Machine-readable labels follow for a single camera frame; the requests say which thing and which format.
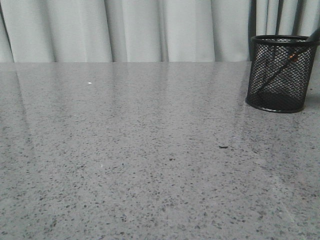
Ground grey and orange scissors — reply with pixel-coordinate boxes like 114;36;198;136
258;28;320;92

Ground black mesh pen bucket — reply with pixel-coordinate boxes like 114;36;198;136
245;35;320;113

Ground grey curtain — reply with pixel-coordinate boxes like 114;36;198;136
0;0;320;63

